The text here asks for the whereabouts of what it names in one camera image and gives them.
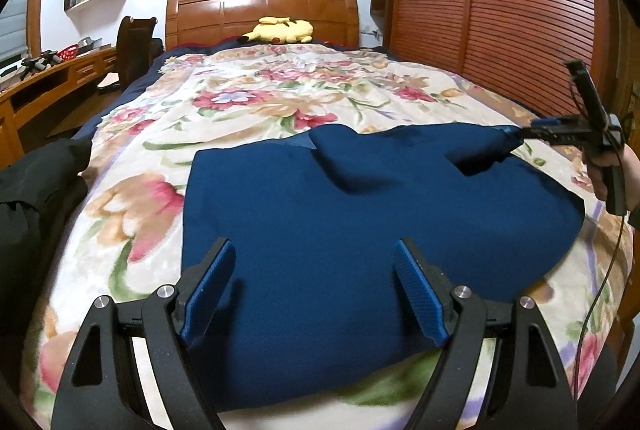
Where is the window with grey blind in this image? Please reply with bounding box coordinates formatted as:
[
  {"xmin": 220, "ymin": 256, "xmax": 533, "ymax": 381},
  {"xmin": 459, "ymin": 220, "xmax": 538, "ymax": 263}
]
[{"xmin": 0, "ymin": 0, "xmax": 51, "ymax": 66}]

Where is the wooden louvered wardrobe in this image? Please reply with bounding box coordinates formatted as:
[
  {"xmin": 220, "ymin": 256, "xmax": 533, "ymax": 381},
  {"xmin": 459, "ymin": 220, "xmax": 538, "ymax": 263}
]
[{"xmin": 370, "ymin": 0, "xmax": 632, "ymax": 131}]

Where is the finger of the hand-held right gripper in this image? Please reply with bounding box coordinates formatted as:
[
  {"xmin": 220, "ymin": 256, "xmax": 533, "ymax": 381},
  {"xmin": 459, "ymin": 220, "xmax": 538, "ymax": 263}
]
[
  {"xmin": 520, "ymin": 132, "xmax": 588, "ymax": 147},
  {"xmin": 520, "ymin": 117, "xmax": 588, "ymax": 135}
]

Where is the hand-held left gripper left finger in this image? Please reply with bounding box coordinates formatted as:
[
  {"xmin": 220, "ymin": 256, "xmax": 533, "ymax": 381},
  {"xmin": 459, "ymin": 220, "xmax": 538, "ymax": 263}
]
[{"xmin": 52, "ymin": 237, "xmax": 237, "ymax": 430}]

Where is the floral fleece blanket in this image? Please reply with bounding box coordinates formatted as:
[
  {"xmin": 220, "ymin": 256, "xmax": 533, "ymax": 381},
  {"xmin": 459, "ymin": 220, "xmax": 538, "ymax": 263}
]
[{"xmin": 20, "ymin": 43, "xmax": 633, "ymax": 430}]

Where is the black garment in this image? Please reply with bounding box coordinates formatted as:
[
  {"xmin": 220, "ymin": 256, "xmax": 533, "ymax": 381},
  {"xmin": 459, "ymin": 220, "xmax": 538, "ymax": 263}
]
[{"xmin": 0, "ymin": 137, "xmax": 93, "ymax": 351}]

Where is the wooden bed headboard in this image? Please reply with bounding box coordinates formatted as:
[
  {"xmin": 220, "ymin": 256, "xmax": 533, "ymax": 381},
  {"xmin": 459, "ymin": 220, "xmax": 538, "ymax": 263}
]
[{"xmin": 165, "ymin": 0, "xmax": 360, "ymax": 51}]

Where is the person's right hand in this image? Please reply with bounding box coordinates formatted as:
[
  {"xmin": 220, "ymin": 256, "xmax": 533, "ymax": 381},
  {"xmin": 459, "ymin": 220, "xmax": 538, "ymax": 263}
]
[{"xmin": 582, "ymin": 143, "xmax": 640, "ymax": 213}]

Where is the black cable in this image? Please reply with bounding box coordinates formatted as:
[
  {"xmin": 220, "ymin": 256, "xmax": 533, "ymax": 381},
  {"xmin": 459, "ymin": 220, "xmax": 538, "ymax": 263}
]
[{"xmin": 570, "ymin": 75, "xmax": 632, "ymax": 411}]

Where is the navy blue suit jacket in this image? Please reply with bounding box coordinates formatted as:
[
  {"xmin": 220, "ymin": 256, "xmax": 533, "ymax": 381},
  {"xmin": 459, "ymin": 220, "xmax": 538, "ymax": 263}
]
[{"xmin": 180, "ymin": 123, "xmax": 587, "ymax": 413}]

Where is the dark wooden chair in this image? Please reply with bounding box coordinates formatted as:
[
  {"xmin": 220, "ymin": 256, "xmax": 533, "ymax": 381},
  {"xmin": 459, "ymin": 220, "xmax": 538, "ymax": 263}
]
[{"xmin": 97, "ymin": 16, "xmax": 163, "ymax": 94}]

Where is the wooden desk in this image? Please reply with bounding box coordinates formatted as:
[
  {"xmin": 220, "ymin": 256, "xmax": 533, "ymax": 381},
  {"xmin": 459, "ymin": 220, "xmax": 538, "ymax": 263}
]
[{"xmin": 0, "ymin": 44, "xmax": 121, "ymax": 168}]

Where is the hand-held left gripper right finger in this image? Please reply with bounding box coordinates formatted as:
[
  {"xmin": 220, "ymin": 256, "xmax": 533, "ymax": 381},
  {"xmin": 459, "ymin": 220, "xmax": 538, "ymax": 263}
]
[{"xmin": 392, "ymin": 237, "xmax": 576, "ymax": 430}]

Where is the yellow plush toy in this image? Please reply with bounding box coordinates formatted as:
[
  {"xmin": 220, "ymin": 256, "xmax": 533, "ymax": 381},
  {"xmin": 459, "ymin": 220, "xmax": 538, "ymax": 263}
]
[{"xmin": 237, "ymin": 15, "xmax": 315, "ymax": 45}]

